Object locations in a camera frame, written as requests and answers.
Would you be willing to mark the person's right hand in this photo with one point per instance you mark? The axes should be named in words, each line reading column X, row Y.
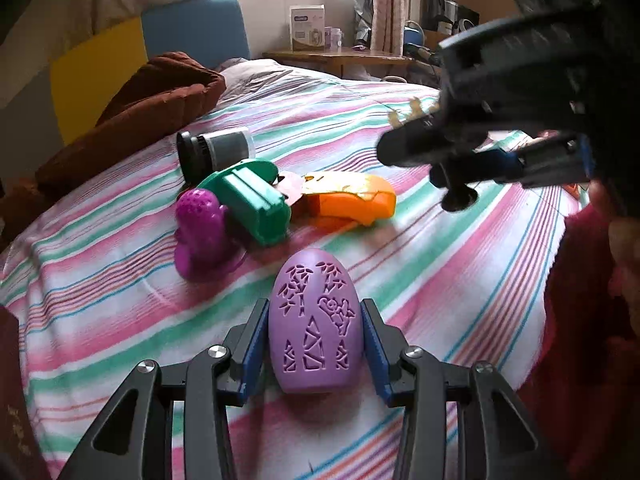
column 625, row 250

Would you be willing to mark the blue round appliance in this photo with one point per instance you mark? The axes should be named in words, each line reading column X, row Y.
column 413, row 34

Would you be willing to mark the orange plastic toy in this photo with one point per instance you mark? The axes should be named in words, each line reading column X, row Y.
column 360, row 200

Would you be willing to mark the dark red book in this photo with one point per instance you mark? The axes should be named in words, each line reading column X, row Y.
column 15, row 400

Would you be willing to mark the cream crown-shaped piece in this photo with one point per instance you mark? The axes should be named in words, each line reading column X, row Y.
column 400, row 119

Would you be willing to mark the wooden desk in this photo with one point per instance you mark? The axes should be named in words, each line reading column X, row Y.
column 340, row 57

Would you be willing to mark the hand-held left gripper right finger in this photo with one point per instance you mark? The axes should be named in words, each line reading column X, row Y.
column 376, row 355

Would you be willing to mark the pink plastic piece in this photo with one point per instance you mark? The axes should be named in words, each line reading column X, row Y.
column 290, row 187

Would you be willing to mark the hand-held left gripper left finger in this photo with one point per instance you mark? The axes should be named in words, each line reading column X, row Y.
column 254, row 350

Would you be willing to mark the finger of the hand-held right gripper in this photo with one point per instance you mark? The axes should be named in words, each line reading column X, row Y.
column 415, row 142
column 505, row 162

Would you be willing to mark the patterned curtain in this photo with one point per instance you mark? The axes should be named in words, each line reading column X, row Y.
column 390, row 5

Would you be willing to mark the blue headboard panel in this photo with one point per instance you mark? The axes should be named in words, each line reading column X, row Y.
column 200, row 30

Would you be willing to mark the green plastic toy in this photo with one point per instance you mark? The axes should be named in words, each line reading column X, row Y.
column 250, row 200

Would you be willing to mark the grey pillow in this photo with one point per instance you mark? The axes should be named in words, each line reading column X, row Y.
column 250, row 70

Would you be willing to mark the purple egg-shaped perforated shell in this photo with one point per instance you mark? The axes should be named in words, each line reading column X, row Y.
column 320, row 260

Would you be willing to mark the brown blanket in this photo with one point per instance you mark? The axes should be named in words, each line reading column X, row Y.
column 150, row 95

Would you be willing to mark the yellow headboard panel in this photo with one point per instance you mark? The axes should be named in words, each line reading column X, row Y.
column 95, row 75

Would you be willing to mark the white carton box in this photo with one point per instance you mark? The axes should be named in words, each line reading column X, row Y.
column 307, row 27

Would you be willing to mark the magenta perforated plastic toy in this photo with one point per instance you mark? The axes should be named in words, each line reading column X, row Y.
column 200, row 225

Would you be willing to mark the small clear jar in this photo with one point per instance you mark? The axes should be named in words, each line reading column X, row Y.
column 333, row 37

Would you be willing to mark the black grey cylinder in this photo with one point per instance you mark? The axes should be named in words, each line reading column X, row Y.
column 230, row 147

